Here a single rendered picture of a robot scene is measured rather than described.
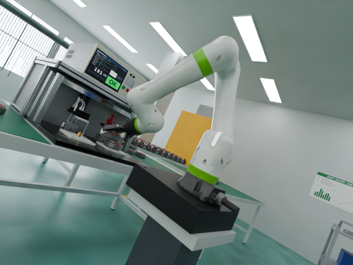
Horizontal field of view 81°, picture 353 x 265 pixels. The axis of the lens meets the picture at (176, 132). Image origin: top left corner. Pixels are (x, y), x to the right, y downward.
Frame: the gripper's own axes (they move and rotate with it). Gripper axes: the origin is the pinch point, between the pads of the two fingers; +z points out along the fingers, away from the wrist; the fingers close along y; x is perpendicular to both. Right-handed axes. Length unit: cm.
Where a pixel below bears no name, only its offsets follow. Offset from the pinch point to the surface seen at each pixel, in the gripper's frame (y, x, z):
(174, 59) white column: 273, 319, 200
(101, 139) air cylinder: 6.9, 2.1, 22.6
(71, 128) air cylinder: -15.3, 2.8, 20.1
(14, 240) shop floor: -16, -64, 66
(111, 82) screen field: -2.4, 35.9, 6.0
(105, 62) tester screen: -11.0, 43.7, 1.4
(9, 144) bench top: -48, -20, -14
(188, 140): 319, 105, 180
